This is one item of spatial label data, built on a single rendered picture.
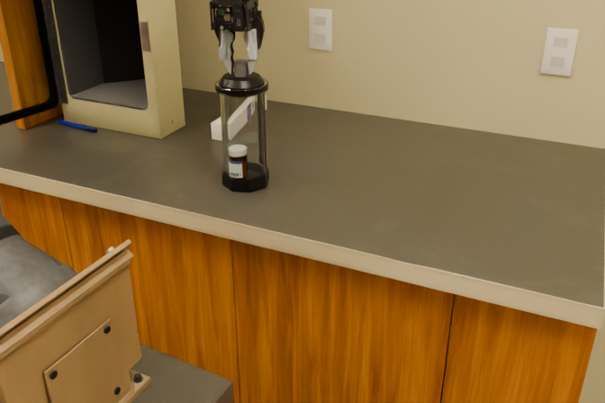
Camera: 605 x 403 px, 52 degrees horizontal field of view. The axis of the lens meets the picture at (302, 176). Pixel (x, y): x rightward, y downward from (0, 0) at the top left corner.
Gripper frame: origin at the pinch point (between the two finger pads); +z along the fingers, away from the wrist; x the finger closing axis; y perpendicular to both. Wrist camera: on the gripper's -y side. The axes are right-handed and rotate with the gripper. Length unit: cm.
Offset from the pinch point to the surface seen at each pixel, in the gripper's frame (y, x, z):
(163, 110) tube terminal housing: -23.3, -26.9, 18.8
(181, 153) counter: -13.3, -19.4, 25.9
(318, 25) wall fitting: -56, 8, 3
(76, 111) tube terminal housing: -28, -54, 22
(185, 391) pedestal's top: 61, 7, 26
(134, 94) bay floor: -33, -39, 18
